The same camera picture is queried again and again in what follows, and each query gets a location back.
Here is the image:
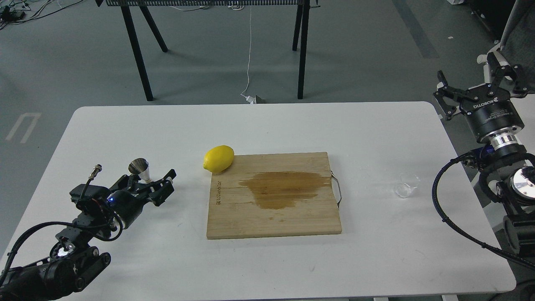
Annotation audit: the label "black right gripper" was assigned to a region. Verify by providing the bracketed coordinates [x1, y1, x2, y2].
[433, 54, 529, 144]

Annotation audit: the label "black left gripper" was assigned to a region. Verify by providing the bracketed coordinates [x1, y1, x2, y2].
[69, 169, 176, 230]

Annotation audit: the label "steel double jigger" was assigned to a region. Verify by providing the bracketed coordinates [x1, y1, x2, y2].
[128, 158, 153, 184]

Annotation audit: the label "small clear glass cup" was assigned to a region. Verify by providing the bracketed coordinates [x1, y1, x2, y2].
[393, 173, 420, 199]

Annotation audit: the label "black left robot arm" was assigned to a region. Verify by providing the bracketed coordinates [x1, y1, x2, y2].
[1, 169, 176, 301]

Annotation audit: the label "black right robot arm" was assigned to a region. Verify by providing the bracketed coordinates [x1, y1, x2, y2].
[431, 50, 534, 269]

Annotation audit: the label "white side table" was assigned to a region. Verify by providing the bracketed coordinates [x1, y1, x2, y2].
[511, 94, 535, 155]

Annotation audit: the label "person in grey clothes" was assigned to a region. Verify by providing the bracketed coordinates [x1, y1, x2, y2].
[501, 0, 535, 93]

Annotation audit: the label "yellow lemon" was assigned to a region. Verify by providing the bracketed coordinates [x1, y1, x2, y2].
[203, 145, 234, 173]

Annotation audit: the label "bamboo cutting board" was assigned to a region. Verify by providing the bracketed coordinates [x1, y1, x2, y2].
[206, 152, 342, 240]

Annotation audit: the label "black metal trestle table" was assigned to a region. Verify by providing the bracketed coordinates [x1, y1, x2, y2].
[95, 0, 321, 102]

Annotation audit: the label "white cable with plug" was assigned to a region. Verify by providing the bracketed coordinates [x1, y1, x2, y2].
[240, 4, 266, 105]

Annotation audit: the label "black cables on floor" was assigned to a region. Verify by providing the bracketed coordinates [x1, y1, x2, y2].
[0, 0, 84, 30]

